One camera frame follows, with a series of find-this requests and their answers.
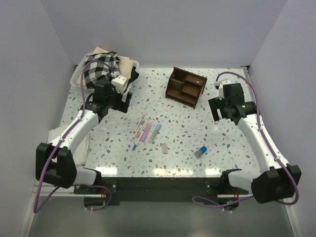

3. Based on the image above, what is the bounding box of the orange tip white pen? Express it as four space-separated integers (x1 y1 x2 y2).
135 119 148 138

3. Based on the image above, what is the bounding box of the pink purple highlighter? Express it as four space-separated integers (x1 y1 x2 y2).
140 123 152 142

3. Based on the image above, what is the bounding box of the blue cap grey highlighter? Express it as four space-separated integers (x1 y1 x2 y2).
148 123 162 143

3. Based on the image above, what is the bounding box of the blue tip white pen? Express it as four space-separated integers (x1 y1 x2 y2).
132 119 149 151

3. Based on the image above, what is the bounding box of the blue grey glue stick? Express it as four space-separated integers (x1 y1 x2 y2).
194 146 207 158

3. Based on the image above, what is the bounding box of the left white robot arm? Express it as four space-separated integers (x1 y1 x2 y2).
35 80 132 194

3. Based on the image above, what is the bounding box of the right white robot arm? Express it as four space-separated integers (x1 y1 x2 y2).
208 80 302 203

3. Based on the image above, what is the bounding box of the black folded cloth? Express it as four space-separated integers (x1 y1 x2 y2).
127 66 139 88

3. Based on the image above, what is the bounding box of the black white checkered cloth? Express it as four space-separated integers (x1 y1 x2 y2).
83 51 120 89

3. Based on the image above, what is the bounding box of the beige folded cloth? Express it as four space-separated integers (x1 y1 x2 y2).
70 47 139 88

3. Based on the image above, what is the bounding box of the brown wooden desk organizer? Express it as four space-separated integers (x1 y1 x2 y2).
165 67 207 108

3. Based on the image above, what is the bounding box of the white plastic laundry basket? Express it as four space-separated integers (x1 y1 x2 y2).
70 52 139 94

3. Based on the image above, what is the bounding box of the white folded towel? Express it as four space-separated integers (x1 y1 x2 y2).
47 126 91 165

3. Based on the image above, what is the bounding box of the beige eraser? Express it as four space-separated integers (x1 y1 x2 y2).
161 143 168 155

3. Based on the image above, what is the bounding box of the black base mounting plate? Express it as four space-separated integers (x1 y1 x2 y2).
74 176 250 207

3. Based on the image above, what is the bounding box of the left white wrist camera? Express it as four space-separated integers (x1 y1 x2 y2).
111 75 129 94

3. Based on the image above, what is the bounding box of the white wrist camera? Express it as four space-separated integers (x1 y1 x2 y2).
111 75 129 94
214 79 232 100

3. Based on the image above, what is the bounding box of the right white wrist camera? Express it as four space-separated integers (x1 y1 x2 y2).
214 79 232 100

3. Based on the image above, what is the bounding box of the aluminium frame rail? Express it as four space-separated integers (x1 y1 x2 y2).
31 185 75 197

